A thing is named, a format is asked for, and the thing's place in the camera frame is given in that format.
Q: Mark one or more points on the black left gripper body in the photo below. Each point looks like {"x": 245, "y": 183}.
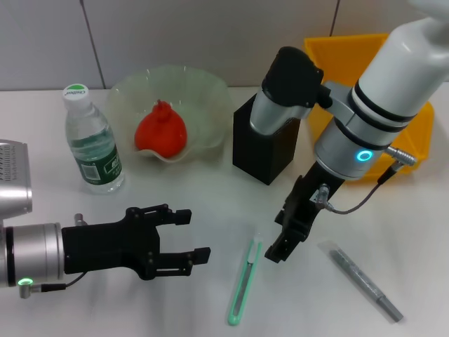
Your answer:
{"x": 105, "y": 245}

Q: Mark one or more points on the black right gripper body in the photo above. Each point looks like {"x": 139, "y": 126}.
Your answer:
{"x": 308, "y": 200}

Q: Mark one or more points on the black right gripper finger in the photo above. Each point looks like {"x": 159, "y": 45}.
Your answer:
{"x": 284, "y": 245}
{"x": 282, "y": 216}

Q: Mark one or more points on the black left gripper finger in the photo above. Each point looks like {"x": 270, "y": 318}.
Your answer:
{"x": 183, "y": 217}
{"x": 201, "y": 255}

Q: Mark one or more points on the orange fruit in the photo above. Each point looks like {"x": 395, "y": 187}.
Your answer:
{"x": 161, "y": 133}

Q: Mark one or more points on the clear water bottle green label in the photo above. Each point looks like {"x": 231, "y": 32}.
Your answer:
{"x": 94, "y": 154}

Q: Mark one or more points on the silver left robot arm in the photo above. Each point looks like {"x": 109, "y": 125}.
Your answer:
{"x": 35, "y": 252}

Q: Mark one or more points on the green utility knife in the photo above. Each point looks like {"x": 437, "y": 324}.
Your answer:
{"x": 245, "y": 277}

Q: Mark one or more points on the black mesh pen holder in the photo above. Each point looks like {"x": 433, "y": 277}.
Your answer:
{"x": 259, "y": 158}

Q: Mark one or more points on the grey pen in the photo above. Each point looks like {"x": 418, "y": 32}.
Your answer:
{"x": 361, "y": 279}

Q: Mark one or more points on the pale green wavy fruit bowl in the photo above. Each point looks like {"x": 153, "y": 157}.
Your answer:
{"x": 203, "y": 105}

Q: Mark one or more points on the silver left gripper connector stub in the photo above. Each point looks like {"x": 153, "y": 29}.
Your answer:
{"x": 80, "y": 219}

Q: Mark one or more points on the yellow plastic bin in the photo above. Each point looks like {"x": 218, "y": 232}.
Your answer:
{"x": 414, "y": 140}

